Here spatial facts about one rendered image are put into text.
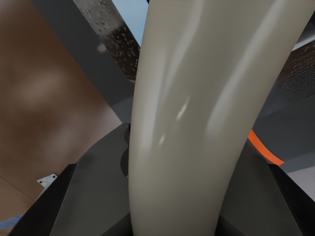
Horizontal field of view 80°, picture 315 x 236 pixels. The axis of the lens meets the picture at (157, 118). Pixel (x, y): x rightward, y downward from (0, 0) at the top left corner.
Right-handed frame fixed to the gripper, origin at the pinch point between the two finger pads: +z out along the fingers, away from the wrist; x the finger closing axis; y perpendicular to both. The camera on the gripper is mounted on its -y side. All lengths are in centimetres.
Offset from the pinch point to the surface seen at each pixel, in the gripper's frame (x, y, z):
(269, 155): 66, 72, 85
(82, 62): -42, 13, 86
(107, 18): -5.7, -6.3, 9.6
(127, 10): -3.3, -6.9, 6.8
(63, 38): -49, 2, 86
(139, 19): -2.3, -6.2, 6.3
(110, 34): -5.8, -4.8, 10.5
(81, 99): -48, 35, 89
